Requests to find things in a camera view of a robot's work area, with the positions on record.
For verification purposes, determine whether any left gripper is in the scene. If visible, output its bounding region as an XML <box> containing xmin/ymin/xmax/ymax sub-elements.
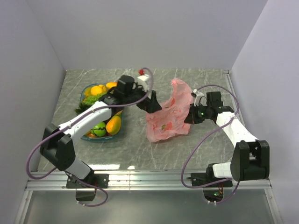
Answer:
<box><xmin>124</xmin><ymin>82</ymin><xmax>162</xmax><ymax>113</ymax></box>

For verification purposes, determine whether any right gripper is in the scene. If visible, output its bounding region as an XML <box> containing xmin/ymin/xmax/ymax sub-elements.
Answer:
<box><xmin>185</xmin><ymin>103</ymin><xmax>212</xmax><ymax>124</ymax></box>

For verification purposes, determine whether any pink plastic bag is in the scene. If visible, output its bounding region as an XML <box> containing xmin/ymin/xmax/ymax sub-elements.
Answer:
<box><xmin>146</xmin><ymin>78</ymin><xmax>193</xmax><ymax>143</ymax></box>

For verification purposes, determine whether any orange mango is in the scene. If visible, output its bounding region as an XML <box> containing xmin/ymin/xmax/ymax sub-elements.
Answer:
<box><xmin>106</xmin><ymin>115</ymin><xmax>121</xmax><ymax>135</ymax></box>
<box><xmin>106</xmin><ymin>82</ymin><xmax>117</xmax><ymax>89</ymax></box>

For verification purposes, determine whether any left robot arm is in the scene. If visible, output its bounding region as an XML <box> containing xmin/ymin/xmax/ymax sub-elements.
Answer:
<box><xmin>40</xmin><ymin>73</ymin><xmax>162</xmax><ymax>188</ymax></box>

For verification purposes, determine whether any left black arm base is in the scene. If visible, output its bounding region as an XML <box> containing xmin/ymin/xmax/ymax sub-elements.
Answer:
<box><xmin>66</xmin><ymin>173</ymin><xmax>109</xmax><ymax>204</ymax></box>

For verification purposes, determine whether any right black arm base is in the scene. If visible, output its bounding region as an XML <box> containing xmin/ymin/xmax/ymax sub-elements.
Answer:
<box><xmin>187</xmin><ymin>173</ymin><xmax>233</xmax><ymax>203</ymax></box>

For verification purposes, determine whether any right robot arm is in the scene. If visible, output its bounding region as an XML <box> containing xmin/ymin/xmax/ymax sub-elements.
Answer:
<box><xmin>185</xmin><ymin>90</ymin><xmax>270</xmax><ymax>186</ymax></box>

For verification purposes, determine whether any orange mango at tray bottom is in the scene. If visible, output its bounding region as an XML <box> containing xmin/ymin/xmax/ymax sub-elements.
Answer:
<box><xmin>106</xmin><ymin>115</ymin><xmax>121</xmax><ymax>135</ymax></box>

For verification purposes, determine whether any teal plastic fruit tray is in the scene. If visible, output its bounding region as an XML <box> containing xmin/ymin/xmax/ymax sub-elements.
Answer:
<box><xmin>79</xmin><ymin>84</ymin><xmax>123</xmax><ymax>142</ymax></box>

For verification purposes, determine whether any green striped watermelon ball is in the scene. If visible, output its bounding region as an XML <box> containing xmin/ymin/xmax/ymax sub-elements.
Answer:
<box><xmin>90</xmin><ymin>122</ymin><xmax>107</xmax><ymax>137</ymax></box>

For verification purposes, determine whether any yellow orange fruit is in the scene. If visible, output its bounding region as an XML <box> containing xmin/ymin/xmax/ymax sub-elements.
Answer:
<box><xmin>90</xmin><ymin>85</ymin><xmax>104</xmax><ymax>96</ymax></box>

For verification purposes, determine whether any green grape bunch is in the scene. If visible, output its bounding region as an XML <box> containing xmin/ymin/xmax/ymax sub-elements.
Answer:
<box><xmin>81</xmin><ymin>93</ymin><xmax>105</xmax><ymax>106</ymax></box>

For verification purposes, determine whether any green pineapple crown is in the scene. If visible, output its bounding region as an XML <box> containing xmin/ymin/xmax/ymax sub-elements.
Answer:
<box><xmin>74</xmin><ymin>102</ymin><xmax>89</xmax><ymax>115</ymax></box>

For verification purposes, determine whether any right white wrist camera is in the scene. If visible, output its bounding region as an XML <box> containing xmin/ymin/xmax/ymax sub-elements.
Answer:
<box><xmin>191</xmin><ymin>89</ymin><xmax>206</xmax><ymax>106</ymax></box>

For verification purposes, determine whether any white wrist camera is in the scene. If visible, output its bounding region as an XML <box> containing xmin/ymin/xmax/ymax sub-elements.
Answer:
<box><xmin>191</xmin><ymin>89</ymin><xmax>206</xmax><ymax>106</ymax></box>
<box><xmin>136</xmin><ymin>69</ymin><xmax>150</xmax><ymax>92</ymax></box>

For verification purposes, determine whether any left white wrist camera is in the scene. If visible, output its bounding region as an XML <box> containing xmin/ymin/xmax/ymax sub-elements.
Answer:
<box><xmin>136</xmin><ymin>69</ymin><xmax>150</xmax><ymax>92</ymax></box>

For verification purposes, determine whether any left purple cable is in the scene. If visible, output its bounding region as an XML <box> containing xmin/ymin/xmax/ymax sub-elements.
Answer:
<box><xmin>25</xmin><ymin>67</ymin><xmax>154</xmax><ymax>208</ymax></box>

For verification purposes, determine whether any purple cable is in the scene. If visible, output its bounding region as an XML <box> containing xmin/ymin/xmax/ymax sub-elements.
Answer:
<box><xmin>181</xmin><ymin>84</ymin><xmax>240</xmax><ymax>204</ymax></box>
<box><xmin>25</xmin><ymin>67</ymin><xmax>154</xmax><ymax>208</ymax></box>

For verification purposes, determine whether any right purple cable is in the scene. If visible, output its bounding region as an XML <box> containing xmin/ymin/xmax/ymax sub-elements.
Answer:
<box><xmin>181</xmin><ymin>84</ymin><xmax>240</xmax><ymax>204</ymax></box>

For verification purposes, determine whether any aluminium mounting rail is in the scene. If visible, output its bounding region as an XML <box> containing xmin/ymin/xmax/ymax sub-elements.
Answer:
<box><xmin>25</xmin><ymin>169</ymin><xmax>273</xmax><ymax>191</ymax></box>

